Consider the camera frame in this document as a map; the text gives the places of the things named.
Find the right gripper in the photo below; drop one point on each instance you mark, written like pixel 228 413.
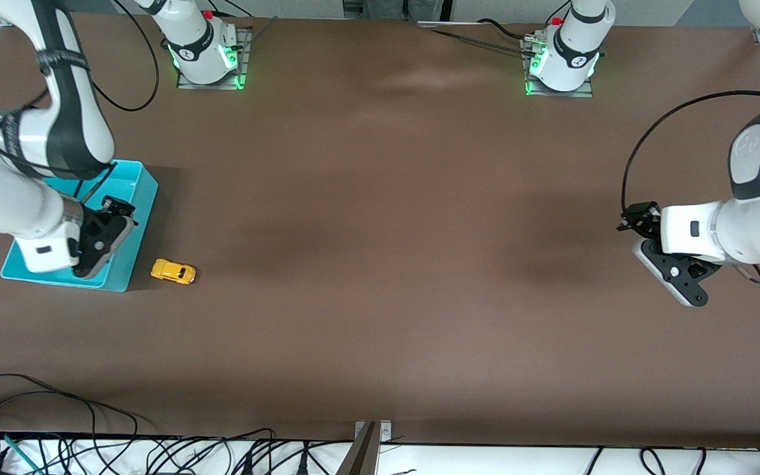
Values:
pixel 115 207

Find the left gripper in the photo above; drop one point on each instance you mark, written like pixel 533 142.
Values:
pixel 644 221

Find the yellow beetle toy car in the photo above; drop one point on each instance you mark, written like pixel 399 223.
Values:
pixel 172 271

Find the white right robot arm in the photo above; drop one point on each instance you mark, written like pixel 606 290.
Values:
pixel 24 198

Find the teal plastic storage bin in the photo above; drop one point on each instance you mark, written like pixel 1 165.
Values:
pixel 144 198

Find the silver metal bracket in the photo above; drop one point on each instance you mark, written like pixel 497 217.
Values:
pixel 385 432

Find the dark metal post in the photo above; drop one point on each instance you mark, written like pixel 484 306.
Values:
pixel 360 458

